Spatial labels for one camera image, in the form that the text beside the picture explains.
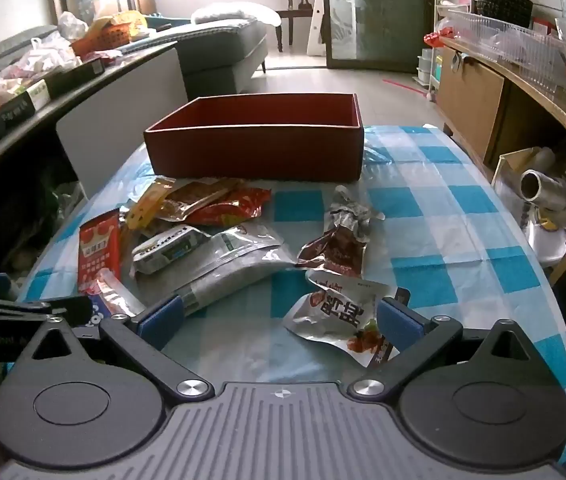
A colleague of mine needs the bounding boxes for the white wafer packet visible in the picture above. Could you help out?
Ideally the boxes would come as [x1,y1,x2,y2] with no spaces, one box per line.
[130,225,211,277]

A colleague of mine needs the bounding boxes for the silver white snack packet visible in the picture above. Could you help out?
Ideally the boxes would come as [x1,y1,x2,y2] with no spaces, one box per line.
[283,267,411,368]

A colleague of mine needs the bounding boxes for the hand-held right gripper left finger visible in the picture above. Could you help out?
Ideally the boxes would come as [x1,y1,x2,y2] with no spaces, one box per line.
[13,294,215,407]

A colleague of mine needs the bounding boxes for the long clear snack packet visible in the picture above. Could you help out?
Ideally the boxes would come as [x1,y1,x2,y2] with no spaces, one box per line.
[173,225,296,316]

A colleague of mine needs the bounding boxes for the brown clear snack packet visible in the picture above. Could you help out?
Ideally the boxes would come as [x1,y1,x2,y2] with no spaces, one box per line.
[155,177,244,221]

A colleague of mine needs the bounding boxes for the red cardboard box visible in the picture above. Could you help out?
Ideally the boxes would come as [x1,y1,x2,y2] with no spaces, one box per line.
[143,92,365,182]

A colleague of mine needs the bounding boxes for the wooden chair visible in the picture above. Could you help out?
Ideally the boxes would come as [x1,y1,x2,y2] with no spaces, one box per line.
[275,0,325,52]

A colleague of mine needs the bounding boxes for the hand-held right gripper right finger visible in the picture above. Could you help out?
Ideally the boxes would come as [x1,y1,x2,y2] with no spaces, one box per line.
[347,296,548,406]

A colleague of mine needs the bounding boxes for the grey sofa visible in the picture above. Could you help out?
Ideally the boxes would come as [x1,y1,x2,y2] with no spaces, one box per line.
[133,15,270,97]

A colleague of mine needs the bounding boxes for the white plastic containers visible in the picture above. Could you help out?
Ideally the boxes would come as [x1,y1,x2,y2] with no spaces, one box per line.
[415,49,438,86]

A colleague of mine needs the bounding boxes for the crumpled silver wrapper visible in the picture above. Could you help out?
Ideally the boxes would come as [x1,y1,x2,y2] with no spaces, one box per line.
[325,185,386,241]

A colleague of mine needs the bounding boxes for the white metal rack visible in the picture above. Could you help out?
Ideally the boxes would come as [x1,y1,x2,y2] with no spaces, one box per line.
[433,0,478,93]

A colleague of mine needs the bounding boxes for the orange plastic basket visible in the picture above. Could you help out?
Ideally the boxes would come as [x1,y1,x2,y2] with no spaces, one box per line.
[70,10,149,57]

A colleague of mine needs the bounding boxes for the metal cylinder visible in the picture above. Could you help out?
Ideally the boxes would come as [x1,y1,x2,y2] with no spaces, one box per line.
[520,147,566,211]

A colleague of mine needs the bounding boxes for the tall red snack packet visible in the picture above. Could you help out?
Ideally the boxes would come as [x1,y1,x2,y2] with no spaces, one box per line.
[78,210,124,296]

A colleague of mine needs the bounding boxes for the pink floor strip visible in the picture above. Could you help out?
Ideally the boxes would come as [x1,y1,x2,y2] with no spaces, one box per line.
[383,79,436,101]

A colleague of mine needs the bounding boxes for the black woven basket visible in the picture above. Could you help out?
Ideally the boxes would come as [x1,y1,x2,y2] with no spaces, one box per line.
[475,0,534,30]

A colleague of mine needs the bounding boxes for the wooden sideboard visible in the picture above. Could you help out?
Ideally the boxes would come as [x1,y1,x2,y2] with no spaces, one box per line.
[435,35,566,176]

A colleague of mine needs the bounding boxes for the blue red snack packet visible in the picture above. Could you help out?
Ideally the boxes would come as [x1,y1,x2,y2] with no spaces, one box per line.
[88,267,146,333]

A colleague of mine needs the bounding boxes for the red bag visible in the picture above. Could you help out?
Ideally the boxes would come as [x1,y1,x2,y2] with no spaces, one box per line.
[424,30,458,50]

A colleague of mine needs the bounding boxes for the red crinkly snack packet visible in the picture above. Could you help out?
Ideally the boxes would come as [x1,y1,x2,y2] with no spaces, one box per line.
[185,185,271,227]

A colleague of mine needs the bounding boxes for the blue checkered tablecloth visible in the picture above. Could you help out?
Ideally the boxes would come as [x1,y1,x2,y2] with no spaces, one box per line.
[16,124,566,466]

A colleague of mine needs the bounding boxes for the clear plastic tray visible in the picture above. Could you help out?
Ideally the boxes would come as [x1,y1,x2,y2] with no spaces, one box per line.
[445,7,566,103]

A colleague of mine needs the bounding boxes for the glass sliding door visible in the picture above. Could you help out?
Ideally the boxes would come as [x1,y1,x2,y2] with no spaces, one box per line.
[320,0,436,73]

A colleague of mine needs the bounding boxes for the dark brown snack packet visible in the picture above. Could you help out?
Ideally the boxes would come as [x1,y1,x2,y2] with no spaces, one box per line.
[295,225,366,278]

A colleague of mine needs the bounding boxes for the yellow snack packet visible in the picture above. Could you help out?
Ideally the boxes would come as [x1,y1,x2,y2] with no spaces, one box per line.
[124,176,176,235]

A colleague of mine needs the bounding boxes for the white board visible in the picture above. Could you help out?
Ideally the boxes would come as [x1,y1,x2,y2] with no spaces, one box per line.
[307,0,331,57]

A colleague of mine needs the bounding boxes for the grey side cabinet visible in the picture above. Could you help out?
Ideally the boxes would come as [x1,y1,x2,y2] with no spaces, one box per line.
[0,41,190,281]

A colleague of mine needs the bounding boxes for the white blanket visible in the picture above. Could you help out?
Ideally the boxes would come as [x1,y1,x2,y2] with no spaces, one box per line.
[190,1,282,27]

